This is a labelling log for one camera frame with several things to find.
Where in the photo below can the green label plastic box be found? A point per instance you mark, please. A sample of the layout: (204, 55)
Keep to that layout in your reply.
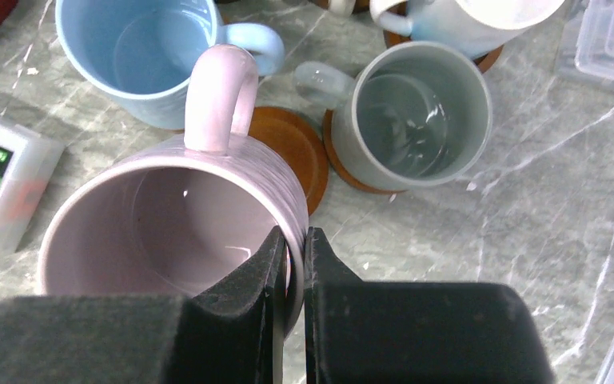
(27, 161)

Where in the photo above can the grey-green ceramic mug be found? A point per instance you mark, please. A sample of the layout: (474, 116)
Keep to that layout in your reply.
(418, 115)

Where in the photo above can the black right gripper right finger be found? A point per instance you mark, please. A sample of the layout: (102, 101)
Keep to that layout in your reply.
(359, 331)

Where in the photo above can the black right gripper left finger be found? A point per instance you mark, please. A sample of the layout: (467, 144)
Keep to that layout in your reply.
(231, 333)

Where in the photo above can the cream ribbed ceramic mug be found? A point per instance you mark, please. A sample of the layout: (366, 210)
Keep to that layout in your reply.
(341, 7)

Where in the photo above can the white ceramic mug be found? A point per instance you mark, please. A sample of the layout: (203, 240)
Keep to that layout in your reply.
(474, 28)

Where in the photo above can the mauve ceramic mug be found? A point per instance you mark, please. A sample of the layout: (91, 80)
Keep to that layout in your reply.
(180, 216)

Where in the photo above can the light blue ceramic mug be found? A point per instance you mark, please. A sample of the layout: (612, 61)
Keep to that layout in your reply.
(141, 53)

